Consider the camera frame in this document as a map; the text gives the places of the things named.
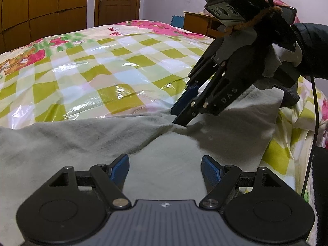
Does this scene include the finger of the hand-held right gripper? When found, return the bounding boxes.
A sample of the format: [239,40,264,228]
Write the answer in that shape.
[173,64,251,128]
[171,53,219,116]

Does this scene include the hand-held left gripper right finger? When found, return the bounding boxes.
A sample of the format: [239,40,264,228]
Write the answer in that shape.
[200,155,283,208]

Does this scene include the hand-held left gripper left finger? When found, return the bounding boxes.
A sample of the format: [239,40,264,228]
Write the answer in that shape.
[48,154,132,210]

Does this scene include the grey-green pants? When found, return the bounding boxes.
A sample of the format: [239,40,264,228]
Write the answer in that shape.
[0,82,282,239]

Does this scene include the person's right forearm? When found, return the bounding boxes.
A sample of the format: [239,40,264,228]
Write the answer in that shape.
[291,23,328,80]

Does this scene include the person's right hand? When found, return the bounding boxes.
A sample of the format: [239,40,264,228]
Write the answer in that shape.
[256,42,303,91]

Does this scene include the wooden cabinet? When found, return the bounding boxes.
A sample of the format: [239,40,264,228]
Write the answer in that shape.
[183,11,224,39]

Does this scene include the blue foam mat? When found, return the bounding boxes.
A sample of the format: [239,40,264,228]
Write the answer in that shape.
[170,15,185,28]

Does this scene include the person's dark clothing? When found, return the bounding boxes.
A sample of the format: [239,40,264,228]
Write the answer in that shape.
[311,146,328,246]

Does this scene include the printed checkered blanket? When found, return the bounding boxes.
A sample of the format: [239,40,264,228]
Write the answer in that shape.
[0,19,328,246]

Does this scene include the wooden door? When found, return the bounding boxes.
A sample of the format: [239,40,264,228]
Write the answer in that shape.
[94,0,143,27]

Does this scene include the wooden wardrobe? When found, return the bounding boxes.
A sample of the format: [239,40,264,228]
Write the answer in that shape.
[0,0,89,54]

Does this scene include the brown string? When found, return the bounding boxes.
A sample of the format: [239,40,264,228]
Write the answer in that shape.
[224,5,283,37]

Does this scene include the black cable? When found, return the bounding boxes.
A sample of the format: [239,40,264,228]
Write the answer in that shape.
[301,75,321,201]

